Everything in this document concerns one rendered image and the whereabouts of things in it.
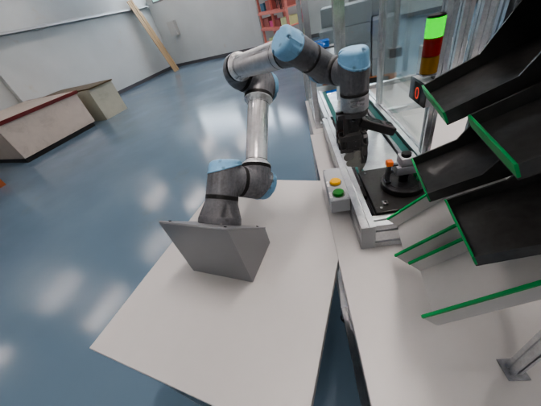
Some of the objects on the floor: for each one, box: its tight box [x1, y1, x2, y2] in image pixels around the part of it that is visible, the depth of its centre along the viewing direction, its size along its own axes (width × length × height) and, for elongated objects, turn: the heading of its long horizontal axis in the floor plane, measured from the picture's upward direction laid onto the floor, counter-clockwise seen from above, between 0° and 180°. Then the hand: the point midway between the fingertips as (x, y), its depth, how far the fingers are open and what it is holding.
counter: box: [45, 79, 127, 121], centre depth 750 cm, size 79×247×84 cm, turn 85°
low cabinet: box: [0, 90, 95, 163], centre depth 639 cm, size 195×241×90 cm
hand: (361, 167), depth 82 cm, fingers closed
